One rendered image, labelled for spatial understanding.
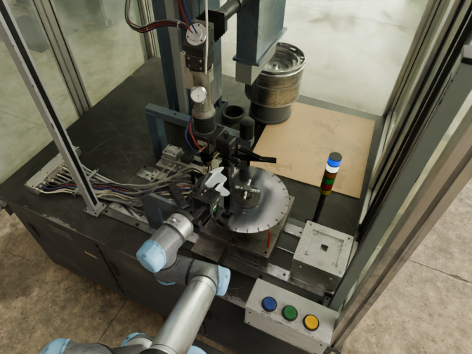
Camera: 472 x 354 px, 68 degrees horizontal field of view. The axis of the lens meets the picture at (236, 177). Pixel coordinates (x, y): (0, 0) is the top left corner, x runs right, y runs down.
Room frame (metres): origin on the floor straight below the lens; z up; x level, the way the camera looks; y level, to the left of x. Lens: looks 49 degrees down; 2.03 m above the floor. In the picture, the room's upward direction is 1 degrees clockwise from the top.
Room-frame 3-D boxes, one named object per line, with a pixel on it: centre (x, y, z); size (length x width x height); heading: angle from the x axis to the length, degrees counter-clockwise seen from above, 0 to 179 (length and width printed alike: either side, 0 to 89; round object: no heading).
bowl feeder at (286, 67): (1.63, -0.19, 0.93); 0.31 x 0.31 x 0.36
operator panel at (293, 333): (0.43, -0.18, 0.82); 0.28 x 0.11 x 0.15; 66
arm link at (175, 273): (0.46, 0.18, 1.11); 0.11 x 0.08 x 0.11; 75
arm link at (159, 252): (0.47, 0.19, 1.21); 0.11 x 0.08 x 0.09; 147
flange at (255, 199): (0.85, -0.04, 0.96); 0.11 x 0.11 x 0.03
